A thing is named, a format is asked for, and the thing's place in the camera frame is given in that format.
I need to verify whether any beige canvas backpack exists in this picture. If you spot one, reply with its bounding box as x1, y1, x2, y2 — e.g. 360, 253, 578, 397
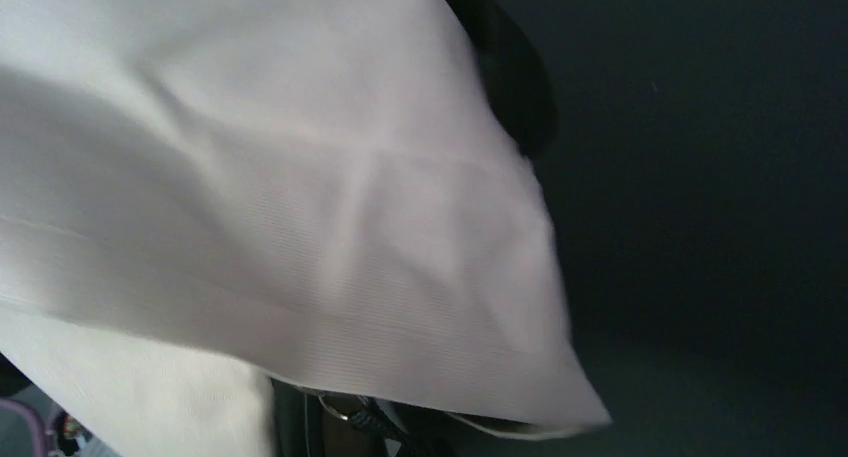
1, 0, 611, 456

